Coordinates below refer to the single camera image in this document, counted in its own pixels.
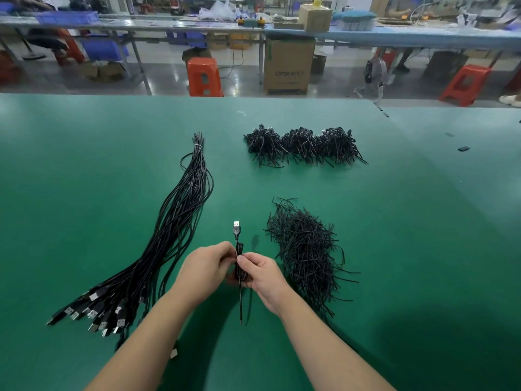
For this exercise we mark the person's right hand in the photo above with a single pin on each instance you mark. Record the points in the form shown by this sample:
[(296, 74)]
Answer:
[(264, 280)]

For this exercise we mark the person's left hand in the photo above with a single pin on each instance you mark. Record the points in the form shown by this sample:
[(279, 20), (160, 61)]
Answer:
[(201, 272)]

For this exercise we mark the person's left thumb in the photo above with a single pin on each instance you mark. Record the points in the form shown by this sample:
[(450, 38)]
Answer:
[(228, 260)]

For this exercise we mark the person's right thumb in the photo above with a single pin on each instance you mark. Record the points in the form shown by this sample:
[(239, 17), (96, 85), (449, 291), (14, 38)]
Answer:
[(246, 262)]

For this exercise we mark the person's right forearm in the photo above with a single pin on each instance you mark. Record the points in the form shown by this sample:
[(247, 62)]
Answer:
[(329, 346)]

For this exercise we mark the person's left forearm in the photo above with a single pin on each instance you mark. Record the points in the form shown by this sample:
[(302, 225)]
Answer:
[(142, 342)]

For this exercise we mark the pile of black twist ties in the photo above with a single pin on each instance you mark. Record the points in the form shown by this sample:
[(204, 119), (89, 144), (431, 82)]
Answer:
[(307, 252)]

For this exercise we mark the orange plastic stool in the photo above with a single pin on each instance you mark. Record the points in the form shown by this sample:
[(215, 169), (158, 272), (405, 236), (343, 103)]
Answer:
[(386, 56), (204, 76), (464, 84)]

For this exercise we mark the large brown cardboard box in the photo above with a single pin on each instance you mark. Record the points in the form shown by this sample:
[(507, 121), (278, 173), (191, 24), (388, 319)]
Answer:
[(288, 65)]

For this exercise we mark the open brown cardboard box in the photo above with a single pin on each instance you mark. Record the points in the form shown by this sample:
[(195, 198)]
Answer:
[(101, 71)]

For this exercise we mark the long grey workbench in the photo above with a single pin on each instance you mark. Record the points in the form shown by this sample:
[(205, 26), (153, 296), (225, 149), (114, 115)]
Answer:
[(260, 30)]

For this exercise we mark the blue plastic crate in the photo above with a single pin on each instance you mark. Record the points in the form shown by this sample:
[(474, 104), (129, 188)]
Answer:
[(104, 48)]

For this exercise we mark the clear plastic bag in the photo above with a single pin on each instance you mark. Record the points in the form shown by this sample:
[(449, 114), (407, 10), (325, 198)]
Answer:
[(217, 11)]

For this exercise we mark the small brown cardboard box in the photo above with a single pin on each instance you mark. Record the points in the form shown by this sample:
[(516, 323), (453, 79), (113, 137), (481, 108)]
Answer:
[(314, 17)]

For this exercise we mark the blue covered stack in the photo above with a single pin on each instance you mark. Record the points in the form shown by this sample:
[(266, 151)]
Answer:
[(354, 20)]

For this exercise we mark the blue plastic bin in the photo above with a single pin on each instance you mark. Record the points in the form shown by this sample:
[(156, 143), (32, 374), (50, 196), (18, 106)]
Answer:
[(67, 17)]

